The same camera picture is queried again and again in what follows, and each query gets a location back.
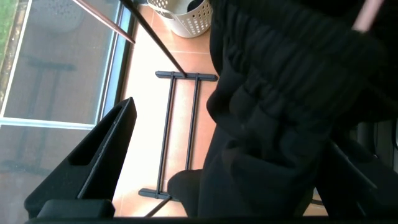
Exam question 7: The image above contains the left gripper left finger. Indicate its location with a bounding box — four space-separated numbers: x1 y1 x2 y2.
24 96 138 218

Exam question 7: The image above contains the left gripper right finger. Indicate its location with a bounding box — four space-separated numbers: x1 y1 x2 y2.
313 139 398 218

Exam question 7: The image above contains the white laundry basket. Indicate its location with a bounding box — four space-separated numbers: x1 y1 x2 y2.
146 0 214 39

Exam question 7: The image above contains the black clothes rack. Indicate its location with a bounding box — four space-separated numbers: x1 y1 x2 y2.
119 0 219 218

